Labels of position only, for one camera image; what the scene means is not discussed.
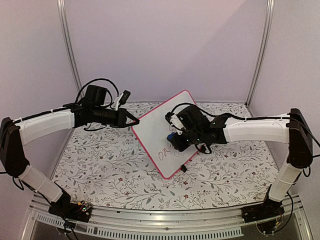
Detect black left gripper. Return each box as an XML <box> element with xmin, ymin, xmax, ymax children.
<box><xmin>92</xmin><ymin>106</ymin><xmax>140</xmax><ymax>129</ymax></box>

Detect blue whiteboard eraser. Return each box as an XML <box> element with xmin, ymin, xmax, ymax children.
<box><xmin>166</xmin><ymin>132</ymin><xmax>176</xmax><ymax>143</ymax></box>

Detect pink framed whiteboard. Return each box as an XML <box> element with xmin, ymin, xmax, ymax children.
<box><xmin>131</xmin><ymin>90</ymin><xmax>197</xmax><ymax>180</ymax></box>

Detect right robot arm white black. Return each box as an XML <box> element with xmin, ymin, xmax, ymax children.
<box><xmin>165</xmin><ymin>103</ymin><xmax>314</xmax><ymax>218</ymax></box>

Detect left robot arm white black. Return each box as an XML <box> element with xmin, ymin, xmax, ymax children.
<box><xmin>0</xmin><ymin>84</ymin><xmax>140</xmax><ymax>217</ymax></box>

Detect floral patterned table mat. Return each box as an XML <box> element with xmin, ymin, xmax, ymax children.
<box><xmin>49</xmin><ymin>101</ymin><xmax>285</xmax><ymax>210</ymax></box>

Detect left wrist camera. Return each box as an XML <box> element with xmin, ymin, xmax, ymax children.
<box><xmin>112</xmin><ymin>90</ymin><xmax>131</xmax><ymax>111</ymax></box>

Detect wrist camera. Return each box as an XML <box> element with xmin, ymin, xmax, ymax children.
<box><xmin>165</xmin><ymin>112</ymin><xmax>185</xmax><ymax>132</ymax></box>
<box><xmin>112</xmin><ymin>90</ymin><xmax>131</xmax><ymax>111</ymax></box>

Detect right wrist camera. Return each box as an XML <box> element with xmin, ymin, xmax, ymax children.
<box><xmin>165</xmin><ymin>112</ymin><xmax>185</xmax><ymax>132</ymax></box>

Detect wire easel stand black tips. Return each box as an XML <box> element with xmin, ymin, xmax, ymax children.
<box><xmin>180</xmin><ymin>165</ymin><xmax>187</xmax><ymax>173</ymax></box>

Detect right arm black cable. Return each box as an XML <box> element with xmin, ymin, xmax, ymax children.
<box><xmin>171</xmin><ymin>102</ymin><xmax>320</xmax><ymax>226</ymax></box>

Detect front aluminium rail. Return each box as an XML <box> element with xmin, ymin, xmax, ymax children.
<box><xmin>22</xmin><ymin>194</ymin><xmax>315</xmax><ymax>240</ymax></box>

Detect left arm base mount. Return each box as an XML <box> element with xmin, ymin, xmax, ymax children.
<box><xmin>48</xmin><ymin>191</ymin><xmax>92</xmax><ymax>223</ymax></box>

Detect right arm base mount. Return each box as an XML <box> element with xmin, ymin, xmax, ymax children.
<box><xmin>241</xmin><ymin>198</ymin><xmax>285</xmax><ymax>235</ymax></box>

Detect left aluminium frame post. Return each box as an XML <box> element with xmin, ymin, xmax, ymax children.
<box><xmin>56</xmin><ymin>0</ymin><xmax>82</xmax><ymax>91</ymax></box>

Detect aluminium frame post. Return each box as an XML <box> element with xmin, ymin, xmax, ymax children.
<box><xmin>56</xmin><ymin>0</ymin><xmax>82</xmax><ymax>91</ymax></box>
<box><xmin>245</xmin><ymin>0</ymin><xmax>275</xmax><ymax>108</ymax></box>

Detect right aluminium frame post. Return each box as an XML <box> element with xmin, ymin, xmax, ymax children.
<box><xmin>245</xmin><ymin>0</ymin><xmax>275</xmax><ymax>108</ymax></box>

